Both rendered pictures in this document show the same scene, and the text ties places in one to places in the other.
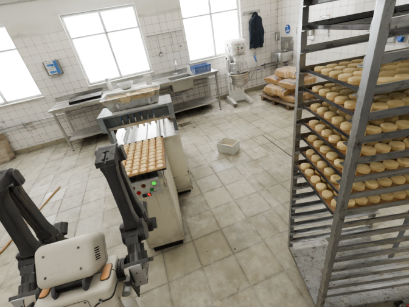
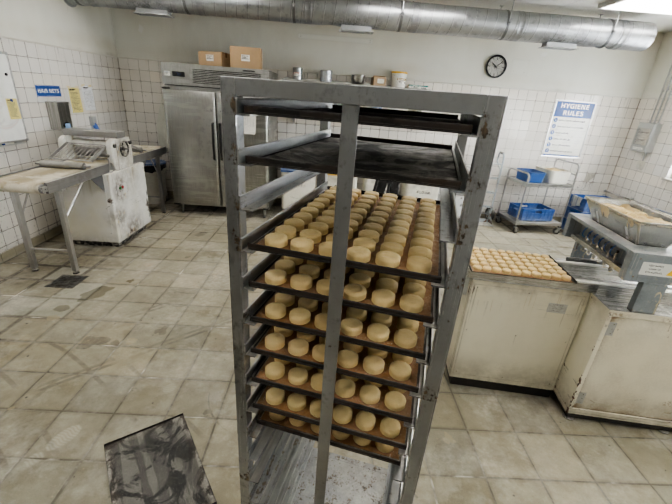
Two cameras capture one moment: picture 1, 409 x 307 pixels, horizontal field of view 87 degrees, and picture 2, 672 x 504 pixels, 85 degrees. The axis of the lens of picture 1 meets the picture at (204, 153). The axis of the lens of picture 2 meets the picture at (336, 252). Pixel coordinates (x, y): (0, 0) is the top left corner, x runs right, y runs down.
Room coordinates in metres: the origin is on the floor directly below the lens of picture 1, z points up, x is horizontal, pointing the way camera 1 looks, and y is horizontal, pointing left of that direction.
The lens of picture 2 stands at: (0.95, -1.80, 1.80)
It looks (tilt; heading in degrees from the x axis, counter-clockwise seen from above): 23 degrees down; 102
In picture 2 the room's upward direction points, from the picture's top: 4 degrees clockwise
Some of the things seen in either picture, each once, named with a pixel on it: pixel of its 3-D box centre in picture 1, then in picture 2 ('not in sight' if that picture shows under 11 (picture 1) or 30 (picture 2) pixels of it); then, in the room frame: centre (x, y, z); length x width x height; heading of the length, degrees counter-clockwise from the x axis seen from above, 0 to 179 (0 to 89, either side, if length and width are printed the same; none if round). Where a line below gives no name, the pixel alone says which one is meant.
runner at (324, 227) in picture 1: (333, 226); not in sight; (1.03, -0.84, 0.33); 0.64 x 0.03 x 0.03; 88
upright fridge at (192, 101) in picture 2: not in sight; (226, 143); (-1.92, 3.37, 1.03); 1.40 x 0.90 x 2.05; 14
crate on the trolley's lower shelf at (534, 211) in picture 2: not in sight; (530, 211); (2.83, 4.55, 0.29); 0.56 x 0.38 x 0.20; 22
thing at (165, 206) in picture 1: (156, 190); (506, 324); (1.70, 0.54, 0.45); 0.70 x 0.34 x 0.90; 6
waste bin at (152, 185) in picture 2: not in sight; (150, 181); (-3.23, 3.24, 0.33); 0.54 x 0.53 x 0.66; 14
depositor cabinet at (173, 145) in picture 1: (156, 148); (657, 347); (2.67, 0.65, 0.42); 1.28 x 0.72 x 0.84; 6
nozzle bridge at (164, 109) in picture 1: (140, 120); (615, 258); (2.20, 0.59, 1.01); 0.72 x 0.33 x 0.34; 96
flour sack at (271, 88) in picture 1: (280, 88); not in sight; (4.61, -1.89, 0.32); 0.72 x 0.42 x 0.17; 18
